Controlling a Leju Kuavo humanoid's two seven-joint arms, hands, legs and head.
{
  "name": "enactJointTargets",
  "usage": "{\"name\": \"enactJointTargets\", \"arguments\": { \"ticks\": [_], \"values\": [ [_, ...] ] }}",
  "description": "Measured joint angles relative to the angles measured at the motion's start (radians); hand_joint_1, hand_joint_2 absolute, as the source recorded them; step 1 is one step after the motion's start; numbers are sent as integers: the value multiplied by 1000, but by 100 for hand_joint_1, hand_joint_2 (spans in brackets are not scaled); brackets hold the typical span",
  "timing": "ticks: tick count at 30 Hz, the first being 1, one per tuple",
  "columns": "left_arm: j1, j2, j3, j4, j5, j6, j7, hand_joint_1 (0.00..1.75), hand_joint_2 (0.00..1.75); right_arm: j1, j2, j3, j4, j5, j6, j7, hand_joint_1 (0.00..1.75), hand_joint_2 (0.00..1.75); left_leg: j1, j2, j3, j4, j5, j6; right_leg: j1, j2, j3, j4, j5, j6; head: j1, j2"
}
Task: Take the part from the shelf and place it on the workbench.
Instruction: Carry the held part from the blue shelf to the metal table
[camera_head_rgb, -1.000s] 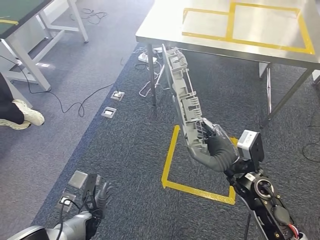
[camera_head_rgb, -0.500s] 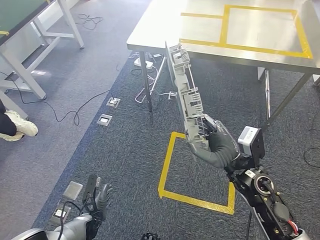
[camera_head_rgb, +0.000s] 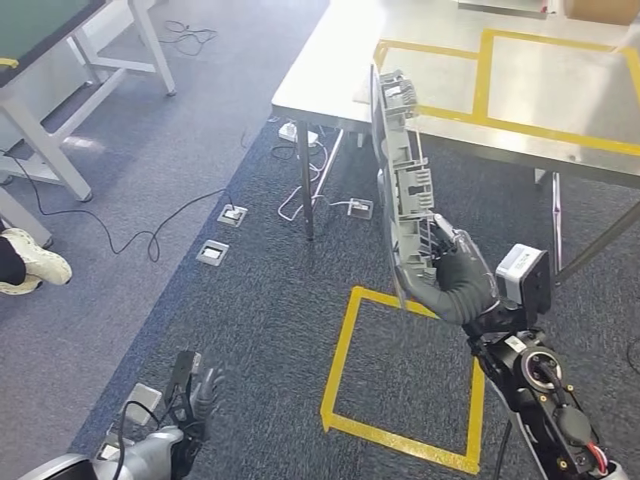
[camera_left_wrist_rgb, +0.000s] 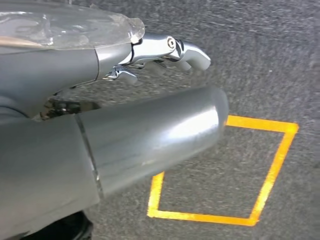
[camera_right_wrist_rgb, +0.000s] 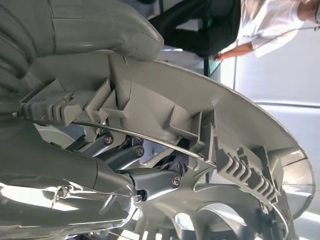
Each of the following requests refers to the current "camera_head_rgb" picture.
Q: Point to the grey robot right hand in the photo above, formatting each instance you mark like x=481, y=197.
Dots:
x=465, y=285

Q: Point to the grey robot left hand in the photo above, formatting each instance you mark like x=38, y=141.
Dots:
x=205, y=397

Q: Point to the grey plastic wheel hubcap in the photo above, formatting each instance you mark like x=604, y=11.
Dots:
x=400, y=199

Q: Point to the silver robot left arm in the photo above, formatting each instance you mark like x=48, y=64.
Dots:
x=140, y=457

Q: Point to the steel workbench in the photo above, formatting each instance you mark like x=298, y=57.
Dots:
x=340, y=66

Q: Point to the metal floor socket plate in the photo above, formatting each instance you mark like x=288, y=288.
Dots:
x=143, y=401
x=106, y=452
x=360, y=208
x=232, y=215
x=212, y=253

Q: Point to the yellow tape rectangle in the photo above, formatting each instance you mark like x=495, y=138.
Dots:
x=482, y=79

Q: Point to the person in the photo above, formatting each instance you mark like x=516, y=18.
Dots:
x=40, y=262

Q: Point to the white power strip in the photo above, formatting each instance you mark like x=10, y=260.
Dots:
x=297, y=134

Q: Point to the grey metal bar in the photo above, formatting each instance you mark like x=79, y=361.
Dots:
x=500, y=6

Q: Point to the white table with green top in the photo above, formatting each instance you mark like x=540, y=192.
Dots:
x=50, y=152

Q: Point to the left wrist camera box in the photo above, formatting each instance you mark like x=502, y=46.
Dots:
x=183, y=378

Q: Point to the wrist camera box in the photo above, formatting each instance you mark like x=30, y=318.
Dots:
x=183, y=378
x=525, y=278

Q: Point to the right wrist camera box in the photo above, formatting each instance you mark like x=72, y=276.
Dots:
x=525, y=278

